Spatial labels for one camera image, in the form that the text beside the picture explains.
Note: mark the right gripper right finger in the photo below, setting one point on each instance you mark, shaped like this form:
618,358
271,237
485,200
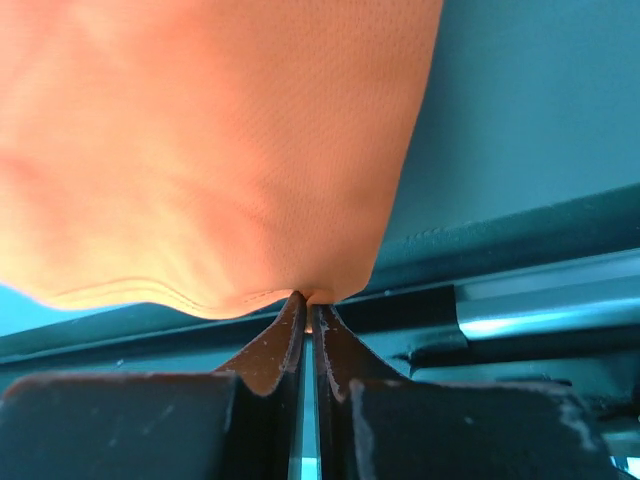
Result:
375,423

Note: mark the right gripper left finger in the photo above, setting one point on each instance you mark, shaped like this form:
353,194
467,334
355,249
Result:
239,421

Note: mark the orange t-shirt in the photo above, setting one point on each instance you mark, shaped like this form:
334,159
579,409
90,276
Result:
210,156

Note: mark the aluminium frame rail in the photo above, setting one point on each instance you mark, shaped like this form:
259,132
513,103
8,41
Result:
596,292

